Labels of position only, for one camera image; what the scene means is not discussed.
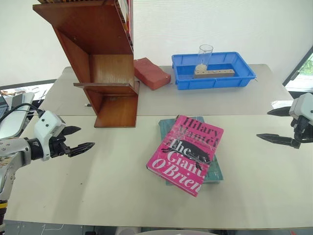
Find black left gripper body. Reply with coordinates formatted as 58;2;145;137
48;136;72;159

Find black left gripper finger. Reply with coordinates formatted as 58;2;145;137
68;142;96;158
62;125;82;136

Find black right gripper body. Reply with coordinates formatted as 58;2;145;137
291;116;313;149

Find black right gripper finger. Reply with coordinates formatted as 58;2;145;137
267;106;292;117
256;133;294;147

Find teal hardcover book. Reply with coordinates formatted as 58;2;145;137
158;116;225;187

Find brown wooden bookshelf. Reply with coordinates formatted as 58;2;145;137
32;0;140;129

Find pink hardcover book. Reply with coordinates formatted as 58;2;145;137
145;115;224;198

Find blue plastic bin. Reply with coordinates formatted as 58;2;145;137
171;51;257;91

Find wooden block with holes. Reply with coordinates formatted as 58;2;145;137
193;68;236;79

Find clear glass tumbler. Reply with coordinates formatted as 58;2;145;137
197;44;214;72

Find red brick-shaped block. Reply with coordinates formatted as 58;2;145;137
134;57;172;91

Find red and white shelved books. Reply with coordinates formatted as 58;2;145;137
116;0;134;52

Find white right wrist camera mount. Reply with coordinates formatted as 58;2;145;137
289;93;313;121

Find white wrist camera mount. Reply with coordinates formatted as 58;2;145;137
33;110;67;162
289;93;313;121

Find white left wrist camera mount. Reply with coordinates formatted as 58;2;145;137
33;110;67;162

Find window with dark frame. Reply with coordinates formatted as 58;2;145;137
282;45;313;93

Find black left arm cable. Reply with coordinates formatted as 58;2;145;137
0;102;46;123

